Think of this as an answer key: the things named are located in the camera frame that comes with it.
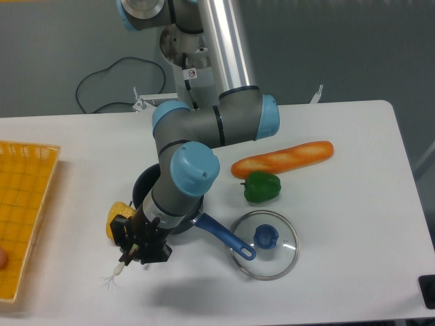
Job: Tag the person fingertip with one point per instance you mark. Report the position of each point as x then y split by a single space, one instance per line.
3 258

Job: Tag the green bell pepper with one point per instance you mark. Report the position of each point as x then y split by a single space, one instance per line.
261 187

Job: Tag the yellow bell pepper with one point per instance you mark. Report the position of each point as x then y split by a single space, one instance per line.
118 208

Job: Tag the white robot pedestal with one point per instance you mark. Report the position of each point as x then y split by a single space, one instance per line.
209 67

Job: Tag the black corner device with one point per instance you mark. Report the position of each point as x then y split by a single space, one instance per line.
427 286

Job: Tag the green onion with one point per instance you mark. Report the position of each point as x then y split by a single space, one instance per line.
109 282

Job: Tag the glass lid blue knob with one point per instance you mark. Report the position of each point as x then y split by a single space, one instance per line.
273 238

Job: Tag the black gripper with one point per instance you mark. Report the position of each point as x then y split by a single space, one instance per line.
151 239

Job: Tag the yellow woven basket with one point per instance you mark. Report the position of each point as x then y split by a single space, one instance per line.
26 173

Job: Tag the orange baguette bread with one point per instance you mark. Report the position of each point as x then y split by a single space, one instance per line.
284 160

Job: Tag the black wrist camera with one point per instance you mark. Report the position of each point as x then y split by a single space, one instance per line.
121 231

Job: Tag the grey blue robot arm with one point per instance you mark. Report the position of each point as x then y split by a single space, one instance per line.
185 136

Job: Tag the dark pot blue handle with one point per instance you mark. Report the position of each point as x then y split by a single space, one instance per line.
196 217

